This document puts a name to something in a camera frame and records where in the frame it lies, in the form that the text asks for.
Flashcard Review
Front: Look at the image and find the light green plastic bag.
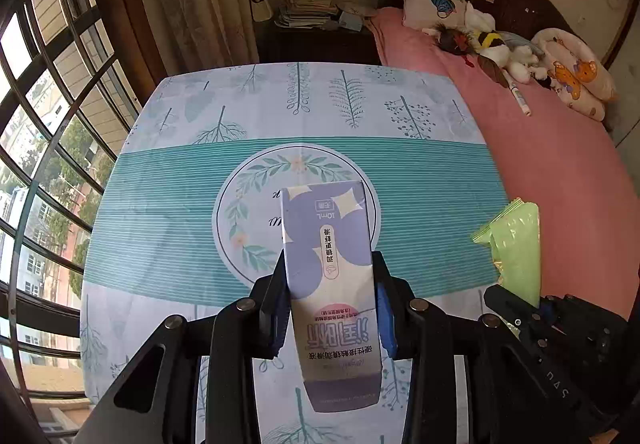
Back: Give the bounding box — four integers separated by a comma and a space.
470, 198, 542, 310

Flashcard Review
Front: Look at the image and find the window with black grille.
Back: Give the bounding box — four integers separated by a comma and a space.
0, 0, 146, 425

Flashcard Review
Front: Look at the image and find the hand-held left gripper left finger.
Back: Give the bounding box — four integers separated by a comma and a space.
87, 251, 293, 444

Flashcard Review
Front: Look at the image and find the white plush toy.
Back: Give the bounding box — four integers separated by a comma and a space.
505, 44, 546, 82

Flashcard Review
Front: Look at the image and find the white marker pen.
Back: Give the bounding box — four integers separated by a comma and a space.
505, 74, 533, 117

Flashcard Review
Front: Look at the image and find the grey plush toy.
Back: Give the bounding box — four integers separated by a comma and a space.
497, 30, 533, 50

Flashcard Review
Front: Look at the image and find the bee plush toy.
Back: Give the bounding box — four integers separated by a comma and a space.
465, 4, 516, 70

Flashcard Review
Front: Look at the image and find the stack of books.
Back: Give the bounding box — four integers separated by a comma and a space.
274, 0, 341, 30

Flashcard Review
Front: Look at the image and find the small purple-white carton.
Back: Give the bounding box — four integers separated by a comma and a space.
279, 179, 383, 414

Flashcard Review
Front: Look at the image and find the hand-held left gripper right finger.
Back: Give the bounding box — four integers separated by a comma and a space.
372, 251, 568, 444

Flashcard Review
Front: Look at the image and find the cream bear-print bolster pillow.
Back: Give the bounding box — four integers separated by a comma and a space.
531, 28, 618, 122

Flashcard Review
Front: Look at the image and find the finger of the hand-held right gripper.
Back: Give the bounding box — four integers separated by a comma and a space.
482, 284, 545, 350
544, 294, 627, 350

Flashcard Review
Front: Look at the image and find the blue tissue box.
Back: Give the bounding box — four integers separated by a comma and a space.
337, 9, 366, 31

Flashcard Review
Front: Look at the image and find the brown feathered plush toy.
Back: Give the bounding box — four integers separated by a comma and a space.
422, 22, 473, 56

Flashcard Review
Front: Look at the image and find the dark wooden nightstand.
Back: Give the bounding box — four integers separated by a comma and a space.
255, 19, 381, 66

